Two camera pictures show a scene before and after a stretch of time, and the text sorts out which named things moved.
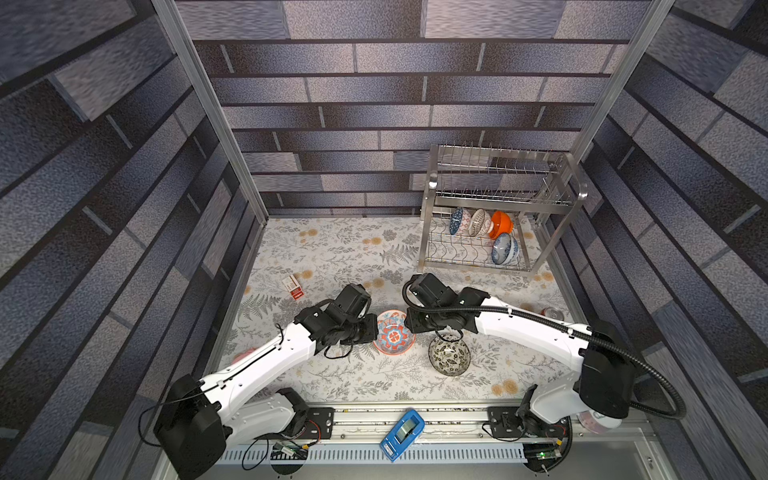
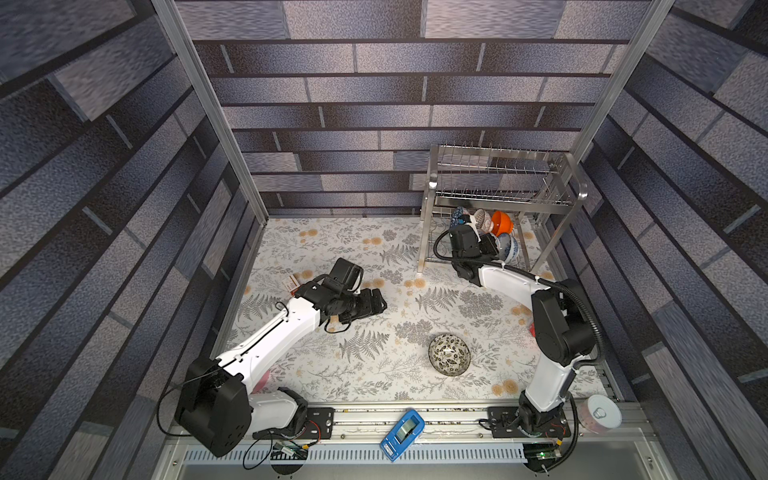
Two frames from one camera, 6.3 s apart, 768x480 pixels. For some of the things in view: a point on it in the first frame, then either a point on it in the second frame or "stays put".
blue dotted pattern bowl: [456, 220] stays put
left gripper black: [373, 331] → [369, 308]
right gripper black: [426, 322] → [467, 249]
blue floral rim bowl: [505, 249] stays put
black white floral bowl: [449, 358] stays put
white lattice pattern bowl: [480, 223] stays put
